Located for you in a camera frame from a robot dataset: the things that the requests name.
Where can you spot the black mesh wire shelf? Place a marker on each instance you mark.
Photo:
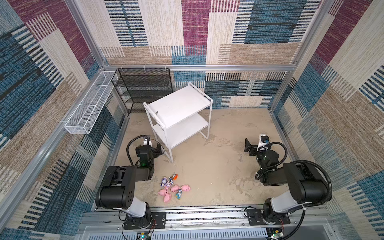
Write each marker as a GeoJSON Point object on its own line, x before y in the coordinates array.
{"type": "Point", "coordinates": [136, 86]}

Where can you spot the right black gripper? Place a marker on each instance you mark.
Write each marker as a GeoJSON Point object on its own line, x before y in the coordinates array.
{"type": "Point", "coordinates": [252, 148]}

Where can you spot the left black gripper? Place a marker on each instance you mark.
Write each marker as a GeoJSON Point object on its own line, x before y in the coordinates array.
{"type": "Point", "coordinates": [154, 150]}

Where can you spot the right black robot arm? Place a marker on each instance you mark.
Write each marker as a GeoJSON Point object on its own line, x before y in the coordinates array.
{"type": "Point", "coordinates": [309, 184]}

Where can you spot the aluminium front rail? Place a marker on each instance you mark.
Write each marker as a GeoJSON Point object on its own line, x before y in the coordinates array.
{"type": "Point", "coordinates": [208, 223]}

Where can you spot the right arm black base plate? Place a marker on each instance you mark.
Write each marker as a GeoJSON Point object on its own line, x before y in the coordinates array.
{"type": "Point", "coordinates": [257, 217]}

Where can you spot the white two-tier metal shelf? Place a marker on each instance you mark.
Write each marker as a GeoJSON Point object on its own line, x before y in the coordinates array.
{"type": "Point", "coordinates": [179, 116]}

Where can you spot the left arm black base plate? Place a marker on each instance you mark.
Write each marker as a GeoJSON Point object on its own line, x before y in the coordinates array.
{"type": "Point", "coordinates": [155, 220]}

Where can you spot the pink hooded Doraemon figure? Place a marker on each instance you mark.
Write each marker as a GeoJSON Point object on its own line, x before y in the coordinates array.
{"type": "Point", "coordinates": [168, 185]}

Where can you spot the white wire mesh basket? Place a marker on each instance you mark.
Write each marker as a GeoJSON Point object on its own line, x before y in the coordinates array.
{"type": "Point", "coordinates": [90, 107]}

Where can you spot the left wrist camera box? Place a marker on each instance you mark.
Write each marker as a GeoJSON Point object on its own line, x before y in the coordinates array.
{"type": "Point", "coordinates": [147, 141]}

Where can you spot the purple hooded Doraemon figure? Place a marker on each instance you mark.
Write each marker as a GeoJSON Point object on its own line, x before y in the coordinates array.
{"type": "Point", "coordinates": [164, 181]}

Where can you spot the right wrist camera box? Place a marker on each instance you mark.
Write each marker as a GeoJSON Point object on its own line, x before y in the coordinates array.
{"type": "Point", "coordinates": [263, 144]}

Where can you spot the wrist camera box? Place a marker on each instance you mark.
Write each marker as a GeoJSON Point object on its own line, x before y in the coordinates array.
{"type": "Point", "coordinates": [263, 144]}
{"type": "Point", "coordinates": [147, 141]}

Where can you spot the pink rubber pig toy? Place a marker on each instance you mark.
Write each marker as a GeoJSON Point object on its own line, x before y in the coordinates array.
{"type": "Point", "coordinates": [175, 188]}
{"type": "Point", "coordinates": [185, 188]}
{"type": "Point", "coordinates": [167, 198]}
{"type": "Point", "coordinates": [163, 192]}

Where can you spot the teal hooded Doraemon figure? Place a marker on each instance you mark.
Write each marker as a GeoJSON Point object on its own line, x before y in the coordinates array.
{"type": "Point", "coordinates": [178, 195]}

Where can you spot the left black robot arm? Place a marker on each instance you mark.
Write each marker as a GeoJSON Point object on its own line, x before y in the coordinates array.
{"type": "Point", "coordinates": [117, 190]}

